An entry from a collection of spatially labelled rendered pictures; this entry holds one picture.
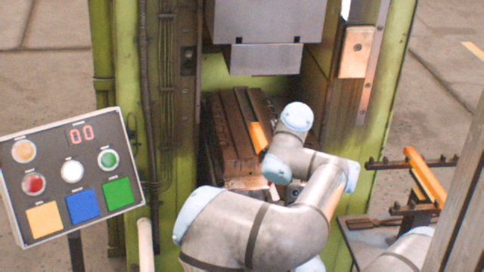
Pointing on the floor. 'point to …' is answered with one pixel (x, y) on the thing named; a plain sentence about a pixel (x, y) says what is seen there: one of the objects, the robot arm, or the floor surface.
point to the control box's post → (76, 251)
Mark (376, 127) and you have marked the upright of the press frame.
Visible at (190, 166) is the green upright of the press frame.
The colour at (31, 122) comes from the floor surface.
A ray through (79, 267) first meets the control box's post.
